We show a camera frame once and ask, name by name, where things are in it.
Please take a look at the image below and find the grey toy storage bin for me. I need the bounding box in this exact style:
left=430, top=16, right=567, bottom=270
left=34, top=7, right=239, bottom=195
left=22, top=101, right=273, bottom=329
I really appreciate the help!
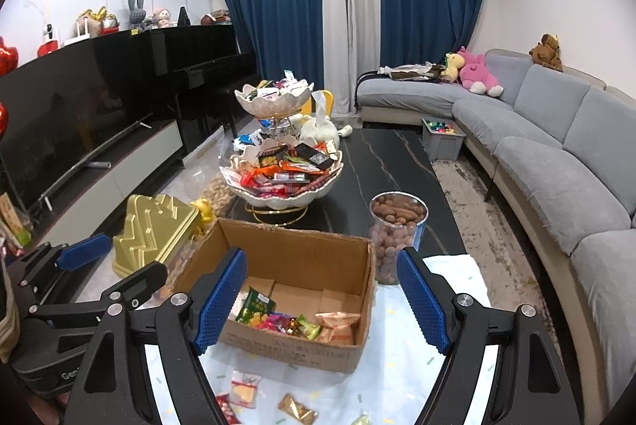
left=421, top=115, right=466, bottom=161

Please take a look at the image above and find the white tv cabinet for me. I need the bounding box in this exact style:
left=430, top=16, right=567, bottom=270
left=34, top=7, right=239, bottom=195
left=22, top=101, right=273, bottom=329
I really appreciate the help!
left=30, top=120, right=183, bottom=247

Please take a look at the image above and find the brown cardboard box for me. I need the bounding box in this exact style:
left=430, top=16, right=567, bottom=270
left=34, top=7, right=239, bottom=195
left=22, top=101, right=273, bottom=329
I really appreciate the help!
left=167, top=218, right=375, bottom=373

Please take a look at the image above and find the small red snack packet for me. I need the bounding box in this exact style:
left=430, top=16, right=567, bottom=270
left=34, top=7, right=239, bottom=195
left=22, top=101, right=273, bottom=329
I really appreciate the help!
left=215, top=394, right=241, bottom=425

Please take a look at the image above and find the white sheer curtain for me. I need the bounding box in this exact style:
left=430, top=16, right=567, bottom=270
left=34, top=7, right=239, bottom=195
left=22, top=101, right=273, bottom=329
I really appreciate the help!
left=322, top=0, right=380, bottom=115

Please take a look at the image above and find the pink plush toy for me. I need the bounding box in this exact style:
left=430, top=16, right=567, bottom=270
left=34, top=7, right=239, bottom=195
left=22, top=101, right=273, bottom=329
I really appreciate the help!
left=457, top=47, right=503, bottom=98

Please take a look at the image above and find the clear jar of nuts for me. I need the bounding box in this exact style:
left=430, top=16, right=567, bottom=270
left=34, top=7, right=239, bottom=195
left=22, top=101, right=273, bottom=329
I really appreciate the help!
left=368, top=191, right=429, bottom=285

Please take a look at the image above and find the grey sectional sofa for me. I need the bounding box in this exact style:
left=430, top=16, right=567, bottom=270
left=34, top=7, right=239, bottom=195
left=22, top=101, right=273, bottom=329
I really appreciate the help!
left=356, top=48, right=635, bottom=424

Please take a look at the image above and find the tiered white snack tray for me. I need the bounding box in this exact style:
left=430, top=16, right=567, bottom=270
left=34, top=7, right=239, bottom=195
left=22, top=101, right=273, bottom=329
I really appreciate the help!
left=220, top=70, right=353, bottom=226

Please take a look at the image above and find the black piano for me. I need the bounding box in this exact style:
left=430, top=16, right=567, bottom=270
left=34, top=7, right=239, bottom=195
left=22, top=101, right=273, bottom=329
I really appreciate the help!
left=98, top=23, right=260, bottom=153

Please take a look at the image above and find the gold wrapped candy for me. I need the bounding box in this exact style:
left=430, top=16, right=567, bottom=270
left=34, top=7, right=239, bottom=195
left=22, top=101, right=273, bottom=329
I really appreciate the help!
left=278, top=394, right=318, bottom=425

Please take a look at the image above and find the yellow plush toy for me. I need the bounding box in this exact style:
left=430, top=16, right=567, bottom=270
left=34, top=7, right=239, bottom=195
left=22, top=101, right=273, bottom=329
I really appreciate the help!
left=439, top=53, right=466, bottom=84

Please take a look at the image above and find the gold lid candy container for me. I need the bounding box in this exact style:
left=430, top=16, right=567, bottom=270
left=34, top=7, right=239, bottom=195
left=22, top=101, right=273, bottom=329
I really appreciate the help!
left=112, top=194, right=202, bottom=278

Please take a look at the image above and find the dark green cracker packet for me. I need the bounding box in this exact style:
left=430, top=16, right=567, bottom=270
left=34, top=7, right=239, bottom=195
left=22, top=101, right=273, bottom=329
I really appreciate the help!
left=235, top=287, right=276, bottom=327

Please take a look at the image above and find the black television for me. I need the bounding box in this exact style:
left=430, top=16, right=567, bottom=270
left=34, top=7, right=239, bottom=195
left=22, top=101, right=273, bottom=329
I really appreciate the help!
left=1, top=31, right=171, bottom=213

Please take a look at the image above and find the brown teddy bear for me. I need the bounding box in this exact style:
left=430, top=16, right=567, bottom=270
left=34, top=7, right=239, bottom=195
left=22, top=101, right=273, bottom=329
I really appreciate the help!
left=528, top=33, right=563, bottom=72

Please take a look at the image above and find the grey bunny plush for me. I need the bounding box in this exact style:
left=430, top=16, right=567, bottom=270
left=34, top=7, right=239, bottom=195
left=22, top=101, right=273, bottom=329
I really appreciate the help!
left=127, top=0, right=148, bottom=32

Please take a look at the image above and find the pink snack packet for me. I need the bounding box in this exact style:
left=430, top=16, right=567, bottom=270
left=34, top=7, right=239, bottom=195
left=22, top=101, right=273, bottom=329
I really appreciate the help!
left=256, top=312, right=297, bottom=334

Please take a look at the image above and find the bag of nuts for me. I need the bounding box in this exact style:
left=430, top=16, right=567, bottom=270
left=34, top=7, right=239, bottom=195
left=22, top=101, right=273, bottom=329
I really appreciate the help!
left=202, top=174, right=236, bottom=217

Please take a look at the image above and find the red heart balloon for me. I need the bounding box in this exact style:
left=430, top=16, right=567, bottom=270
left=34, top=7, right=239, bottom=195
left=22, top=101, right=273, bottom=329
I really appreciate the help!
left=0, top=37, right=19, bottom=76

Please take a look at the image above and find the light blue patterned tablecloth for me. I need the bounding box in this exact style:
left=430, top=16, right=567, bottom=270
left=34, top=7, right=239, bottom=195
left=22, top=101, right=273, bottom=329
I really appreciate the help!
left=143, top=254, right=500, bottom=425

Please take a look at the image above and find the clear cake slice packet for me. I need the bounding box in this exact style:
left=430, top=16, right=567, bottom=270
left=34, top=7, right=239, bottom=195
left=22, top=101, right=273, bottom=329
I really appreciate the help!
left=229, top=370, right=262, bottom=409

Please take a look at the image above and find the orange fortune biscuits packet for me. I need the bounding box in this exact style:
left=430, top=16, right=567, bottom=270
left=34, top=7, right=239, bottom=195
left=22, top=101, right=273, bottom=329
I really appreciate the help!
left=316, top=311, right=361, bottom=346

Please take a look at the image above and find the light green snack packet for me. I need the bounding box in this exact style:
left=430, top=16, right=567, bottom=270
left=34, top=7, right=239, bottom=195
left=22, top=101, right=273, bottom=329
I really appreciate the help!
left=295, top=315, right=321, bottom=341

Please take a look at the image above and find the black marble coffee table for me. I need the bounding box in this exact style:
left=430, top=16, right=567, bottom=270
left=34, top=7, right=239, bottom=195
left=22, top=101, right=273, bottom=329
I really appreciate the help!
left=229, top=128, right=466, bottom=257

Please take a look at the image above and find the pale green wrapped candy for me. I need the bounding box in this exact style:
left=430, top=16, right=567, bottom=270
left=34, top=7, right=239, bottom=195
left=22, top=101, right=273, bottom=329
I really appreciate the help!
left=351, top=413, right=371, bottom=425

